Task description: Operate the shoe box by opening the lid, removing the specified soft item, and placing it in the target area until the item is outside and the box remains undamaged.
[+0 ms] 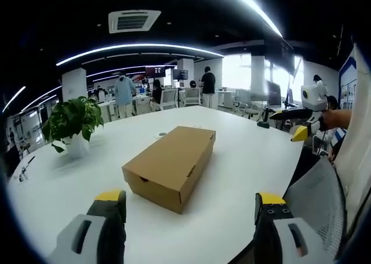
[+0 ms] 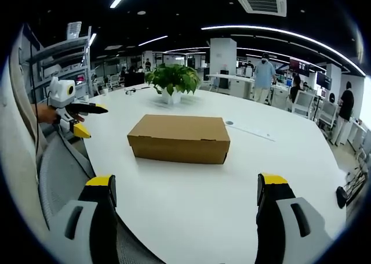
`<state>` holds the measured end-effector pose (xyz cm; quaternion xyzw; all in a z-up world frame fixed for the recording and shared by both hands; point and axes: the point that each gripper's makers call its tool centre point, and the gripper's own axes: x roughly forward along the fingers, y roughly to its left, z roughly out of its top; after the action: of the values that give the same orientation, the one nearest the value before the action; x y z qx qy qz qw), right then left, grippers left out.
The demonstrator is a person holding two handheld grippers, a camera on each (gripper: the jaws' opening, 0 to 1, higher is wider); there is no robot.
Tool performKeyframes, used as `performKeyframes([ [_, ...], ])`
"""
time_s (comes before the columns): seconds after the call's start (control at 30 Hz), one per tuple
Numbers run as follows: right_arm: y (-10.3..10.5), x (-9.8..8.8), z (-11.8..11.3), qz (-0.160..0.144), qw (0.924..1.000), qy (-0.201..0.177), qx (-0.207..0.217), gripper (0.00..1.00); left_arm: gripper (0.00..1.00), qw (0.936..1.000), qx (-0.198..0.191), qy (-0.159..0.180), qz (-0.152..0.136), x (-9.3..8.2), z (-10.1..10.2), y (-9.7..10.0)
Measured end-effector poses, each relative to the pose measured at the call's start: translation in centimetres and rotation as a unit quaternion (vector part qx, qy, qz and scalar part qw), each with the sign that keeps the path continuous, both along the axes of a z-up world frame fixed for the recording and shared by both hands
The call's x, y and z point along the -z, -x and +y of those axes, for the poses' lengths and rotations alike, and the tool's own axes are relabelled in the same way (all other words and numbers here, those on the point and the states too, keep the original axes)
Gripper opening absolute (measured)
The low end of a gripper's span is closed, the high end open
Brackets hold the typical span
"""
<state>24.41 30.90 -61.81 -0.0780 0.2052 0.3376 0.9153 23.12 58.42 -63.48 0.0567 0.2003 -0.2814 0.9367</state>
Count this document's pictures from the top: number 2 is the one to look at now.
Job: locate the grey metal shelving rack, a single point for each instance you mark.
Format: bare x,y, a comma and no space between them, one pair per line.
62,63

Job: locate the person's left hand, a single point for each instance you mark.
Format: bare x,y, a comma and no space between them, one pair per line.
46,114

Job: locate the green potted plant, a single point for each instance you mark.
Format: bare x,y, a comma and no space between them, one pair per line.
174,78

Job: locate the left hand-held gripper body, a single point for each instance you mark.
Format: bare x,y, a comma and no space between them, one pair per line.
60,94

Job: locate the white standing desk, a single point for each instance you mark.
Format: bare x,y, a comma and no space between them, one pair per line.
232,82

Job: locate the black chair base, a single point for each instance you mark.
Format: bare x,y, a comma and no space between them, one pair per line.
352,182

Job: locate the grey mesh office chair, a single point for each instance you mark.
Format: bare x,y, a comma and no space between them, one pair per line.
75,194

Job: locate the person's beige clothing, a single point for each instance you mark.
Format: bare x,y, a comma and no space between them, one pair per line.
17,148

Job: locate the white office chair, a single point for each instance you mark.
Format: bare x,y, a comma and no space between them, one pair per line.
303,104

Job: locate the dark wall screen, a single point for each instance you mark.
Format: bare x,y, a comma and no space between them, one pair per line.
300,66

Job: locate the small dark table item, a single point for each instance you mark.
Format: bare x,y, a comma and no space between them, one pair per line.
130,92

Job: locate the brown cardboard shoe box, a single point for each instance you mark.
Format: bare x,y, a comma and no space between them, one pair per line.
179,139

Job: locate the white plant pot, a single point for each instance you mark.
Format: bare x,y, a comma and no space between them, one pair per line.
171,96

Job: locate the white ceiling air vent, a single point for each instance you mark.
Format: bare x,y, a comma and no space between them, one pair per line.
261,3

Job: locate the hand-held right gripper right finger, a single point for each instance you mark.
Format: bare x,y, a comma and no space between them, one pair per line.
285,217

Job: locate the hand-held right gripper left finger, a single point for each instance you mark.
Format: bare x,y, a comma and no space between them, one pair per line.
87,217

